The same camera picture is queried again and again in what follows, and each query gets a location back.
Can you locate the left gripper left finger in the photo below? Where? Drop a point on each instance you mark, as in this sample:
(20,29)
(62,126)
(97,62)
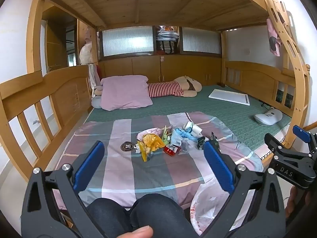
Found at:
(41,216)

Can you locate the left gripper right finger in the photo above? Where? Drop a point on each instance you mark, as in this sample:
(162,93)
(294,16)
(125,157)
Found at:
(265,216)

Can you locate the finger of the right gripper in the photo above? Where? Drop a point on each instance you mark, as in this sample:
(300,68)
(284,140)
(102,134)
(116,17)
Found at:
(301,134)

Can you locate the striped paper cup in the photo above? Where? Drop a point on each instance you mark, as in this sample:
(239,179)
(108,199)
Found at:
(193,129)

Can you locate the blue quilted cloth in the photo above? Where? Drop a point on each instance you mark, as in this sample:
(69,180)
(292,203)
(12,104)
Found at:
(185,134)

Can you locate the red cigarette box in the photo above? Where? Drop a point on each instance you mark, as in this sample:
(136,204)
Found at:
(171,150)

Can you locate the yellow plastic wrapper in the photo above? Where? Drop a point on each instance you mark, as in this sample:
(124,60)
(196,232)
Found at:
(149,145)

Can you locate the pink plastic wrapper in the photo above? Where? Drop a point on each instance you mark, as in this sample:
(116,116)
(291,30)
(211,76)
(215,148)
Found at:
(156,131)

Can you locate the blue face mask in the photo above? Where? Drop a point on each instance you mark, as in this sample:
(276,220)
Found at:
(177,137)

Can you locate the white plastic trash bag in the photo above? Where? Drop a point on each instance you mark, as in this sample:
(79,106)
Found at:
(206,204)

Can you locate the person's right hand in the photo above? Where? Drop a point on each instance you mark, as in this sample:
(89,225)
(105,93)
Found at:
(290,206)

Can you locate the person's left hand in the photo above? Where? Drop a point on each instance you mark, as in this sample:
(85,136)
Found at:
(143,232)

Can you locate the white handheld vacuum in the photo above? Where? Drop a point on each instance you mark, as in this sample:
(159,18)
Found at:
(271,117)

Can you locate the person's legs black trousers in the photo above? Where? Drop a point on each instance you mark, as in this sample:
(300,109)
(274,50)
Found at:
(162,214)

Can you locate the white flat board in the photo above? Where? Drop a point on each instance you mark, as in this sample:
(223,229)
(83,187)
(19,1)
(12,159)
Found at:
(230,96)

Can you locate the dark snack wrapper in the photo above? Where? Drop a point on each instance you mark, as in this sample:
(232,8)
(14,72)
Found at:
(215,138)

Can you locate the pink hanging cloth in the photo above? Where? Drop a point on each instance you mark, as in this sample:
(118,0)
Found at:
(274,39)

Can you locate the plaid pink grey quilt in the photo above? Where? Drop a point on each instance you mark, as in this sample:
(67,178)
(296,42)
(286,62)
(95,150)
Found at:
(123,176)

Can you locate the striped plush doll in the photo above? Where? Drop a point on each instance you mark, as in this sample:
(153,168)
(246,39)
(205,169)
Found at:
(183,86)

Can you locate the pink pillow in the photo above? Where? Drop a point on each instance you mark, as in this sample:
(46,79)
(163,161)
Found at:
(125,92)

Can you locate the wooden cabinet row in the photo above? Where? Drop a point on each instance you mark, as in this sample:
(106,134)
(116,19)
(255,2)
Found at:
(161,69)

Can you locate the white plush toy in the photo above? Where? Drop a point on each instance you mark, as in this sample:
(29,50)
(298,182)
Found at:
(85,55)

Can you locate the wooden bed frame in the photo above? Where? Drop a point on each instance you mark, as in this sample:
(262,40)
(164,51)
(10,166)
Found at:
(39,110)

